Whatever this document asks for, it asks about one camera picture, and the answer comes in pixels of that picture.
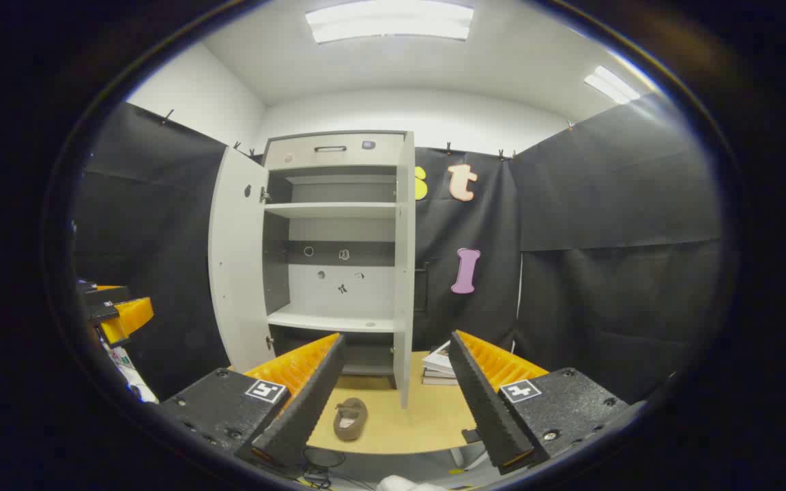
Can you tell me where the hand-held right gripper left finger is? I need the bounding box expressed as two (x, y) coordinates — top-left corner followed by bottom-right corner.
(158, 333), (347, 475)

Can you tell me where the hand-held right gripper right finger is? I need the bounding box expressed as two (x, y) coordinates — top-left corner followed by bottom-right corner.
(448, 330), (631, 476)

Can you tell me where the brown fuzzy shoe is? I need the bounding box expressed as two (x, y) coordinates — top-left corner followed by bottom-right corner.
(333, 398), (369, 443)

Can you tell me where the white shoe cabinet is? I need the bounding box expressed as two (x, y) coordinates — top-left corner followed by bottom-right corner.
(261, 130), (409, 377)

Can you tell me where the white cabinet door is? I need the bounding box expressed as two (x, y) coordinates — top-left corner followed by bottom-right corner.
(207, 147), (276, 374)
(393, 132), (416, 410)

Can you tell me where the white portrait cover book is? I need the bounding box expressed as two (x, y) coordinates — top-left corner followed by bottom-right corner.
(422, 341), (456, 374)

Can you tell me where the white rounded object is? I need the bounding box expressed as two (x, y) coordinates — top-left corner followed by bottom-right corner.
(378, 474), (450, 491)

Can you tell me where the black backdrop cloth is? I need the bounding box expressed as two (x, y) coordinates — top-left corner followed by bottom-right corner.
(72, 92), (725, 403)

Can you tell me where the small ceiling light panel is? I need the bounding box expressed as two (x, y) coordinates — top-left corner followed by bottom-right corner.
(584, 65), (641, 106)

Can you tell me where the long ceiling light panel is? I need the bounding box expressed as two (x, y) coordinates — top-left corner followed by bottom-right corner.
(306, 0), (474, 44)

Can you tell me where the bundle of black cables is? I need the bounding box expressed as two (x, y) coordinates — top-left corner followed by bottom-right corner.
(301, 447), (354, 490)

